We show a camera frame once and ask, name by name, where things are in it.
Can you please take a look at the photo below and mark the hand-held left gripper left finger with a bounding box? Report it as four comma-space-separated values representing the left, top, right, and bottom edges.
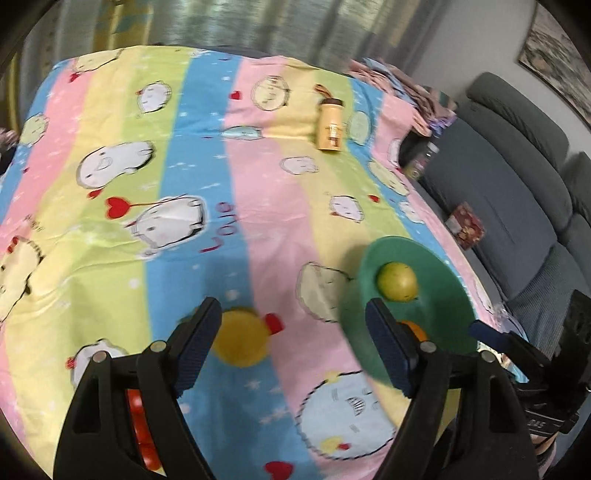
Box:
53, 296, 223, 480

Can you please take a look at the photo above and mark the clear plastic bottle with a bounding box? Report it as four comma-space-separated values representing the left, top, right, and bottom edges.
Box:
401, 137, 440, 181

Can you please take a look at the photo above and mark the red patterned box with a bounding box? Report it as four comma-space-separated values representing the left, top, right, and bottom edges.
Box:
445, 202, 486, 250

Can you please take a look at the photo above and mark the gold bed frame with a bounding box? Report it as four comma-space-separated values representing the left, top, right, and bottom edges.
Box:
7, 46, 26, 125

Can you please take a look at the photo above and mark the striped cartoon printed blanket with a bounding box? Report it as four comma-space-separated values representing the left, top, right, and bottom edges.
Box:
0, 46, 532, 480

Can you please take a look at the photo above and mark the green plate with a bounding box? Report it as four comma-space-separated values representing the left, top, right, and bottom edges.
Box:
341, 235, 478, 386

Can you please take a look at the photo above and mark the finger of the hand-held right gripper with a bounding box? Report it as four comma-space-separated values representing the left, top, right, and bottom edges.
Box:
468, 319, 550, 370

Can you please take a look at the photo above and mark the black white patterned cloth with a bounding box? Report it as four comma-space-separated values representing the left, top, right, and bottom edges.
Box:
0, 128, 19, 178

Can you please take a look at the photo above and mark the yellow lemon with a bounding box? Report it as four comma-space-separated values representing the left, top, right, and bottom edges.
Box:
211, 308, 271, 368

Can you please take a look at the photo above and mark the red round object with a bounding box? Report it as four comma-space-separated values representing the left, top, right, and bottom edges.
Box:
126, 389, 162, 472

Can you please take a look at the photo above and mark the framed wall picture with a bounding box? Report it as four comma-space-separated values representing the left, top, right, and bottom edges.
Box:
517, 4, 591, 121

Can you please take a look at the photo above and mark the yellow bottle with brown cap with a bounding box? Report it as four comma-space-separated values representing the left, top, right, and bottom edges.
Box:
315, 85, 346, 151

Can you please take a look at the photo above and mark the pile of pink cloth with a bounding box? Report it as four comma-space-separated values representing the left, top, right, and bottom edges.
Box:
346, 58, 460, 137

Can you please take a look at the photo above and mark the grey curtain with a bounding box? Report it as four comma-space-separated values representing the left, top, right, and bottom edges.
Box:
23, 0, 536, 70

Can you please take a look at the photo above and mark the orange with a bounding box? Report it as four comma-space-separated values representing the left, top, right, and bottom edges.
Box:
399, 320, 428, 342

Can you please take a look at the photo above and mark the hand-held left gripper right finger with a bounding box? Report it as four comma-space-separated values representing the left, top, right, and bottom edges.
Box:
365, 298, 539, 480

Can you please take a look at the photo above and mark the yellow-green lemon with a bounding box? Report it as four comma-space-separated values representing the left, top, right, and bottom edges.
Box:
377, 262, 419, 303

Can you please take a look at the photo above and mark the grey sofa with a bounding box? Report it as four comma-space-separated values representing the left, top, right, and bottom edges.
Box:
416, 71, 591, 365

